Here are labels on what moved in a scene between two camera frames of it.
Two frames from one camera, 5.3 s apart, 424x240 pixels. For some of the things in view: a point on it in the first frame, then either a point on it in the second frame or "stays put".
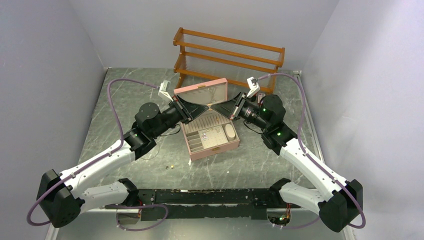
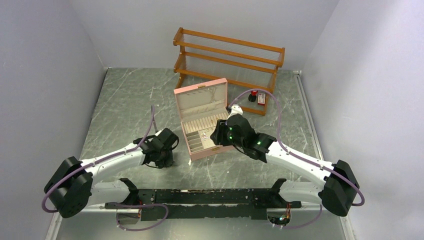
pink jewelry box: x=210 y=132 stays put
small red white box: x=260 y=95 stays put
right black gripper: x=232 y=108 -> x=218 y=136
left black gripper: x=188 y=111 -> x=168 y=162
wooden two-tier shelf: x=244 y=62 stays put
